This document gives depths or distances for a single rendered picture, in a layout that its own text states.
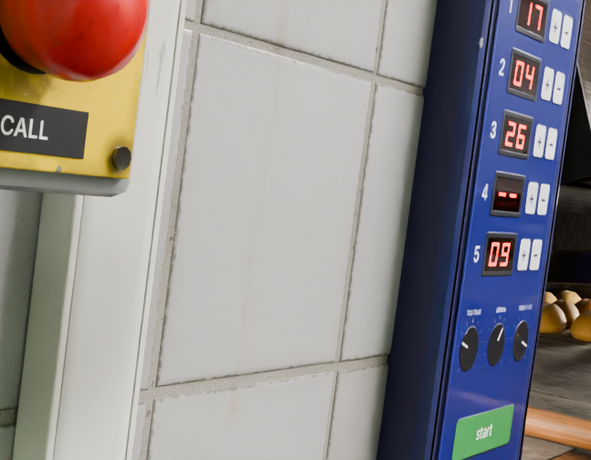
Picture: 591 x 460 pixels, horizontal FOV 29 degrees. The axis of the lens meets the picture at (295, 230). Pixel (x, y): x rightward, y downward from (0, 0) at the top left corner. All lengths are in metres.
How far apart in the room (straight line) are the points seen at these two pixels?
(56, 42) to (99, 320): 0.16
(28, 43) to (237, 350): 0.27
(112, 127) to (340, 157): 0.26
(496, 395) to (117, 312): 0.36
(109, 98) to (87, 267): 0.10
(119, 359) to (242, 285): 0.10
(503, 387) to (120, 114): 0.46
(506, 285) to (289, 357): 0.20
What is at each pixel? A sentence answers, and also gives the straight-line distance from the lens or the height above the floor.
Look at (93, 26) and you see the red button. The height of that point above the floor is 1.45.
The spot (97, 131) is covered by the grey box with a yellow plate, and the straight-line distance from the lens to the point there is 0.33.
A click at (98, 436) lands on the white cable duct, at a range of 0.44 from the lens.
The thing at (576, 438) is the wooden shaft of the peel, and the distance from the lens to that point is 1.20.
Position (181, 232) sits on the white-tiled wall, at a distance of 0.48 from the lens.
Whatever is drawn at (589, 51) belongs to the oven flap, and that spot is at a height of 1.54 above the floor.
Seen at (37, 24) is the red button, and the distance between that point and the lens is 0.28.
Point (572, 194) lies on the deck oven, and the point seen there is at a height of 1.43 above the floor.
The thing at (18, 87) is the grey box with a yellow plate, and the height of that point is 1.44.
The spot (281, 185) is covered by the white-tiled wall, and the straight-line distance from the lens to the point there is 0.54.
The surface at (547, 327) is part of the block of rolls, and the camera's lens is 2.20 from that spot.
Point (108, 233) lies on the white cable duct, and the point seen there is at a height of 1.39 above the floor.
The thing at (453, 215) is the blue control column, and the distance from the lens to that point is 0.64.
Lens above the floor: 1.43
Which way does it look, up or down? 3 degrees down
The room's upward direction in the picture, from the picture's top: 7 degrees clockwise
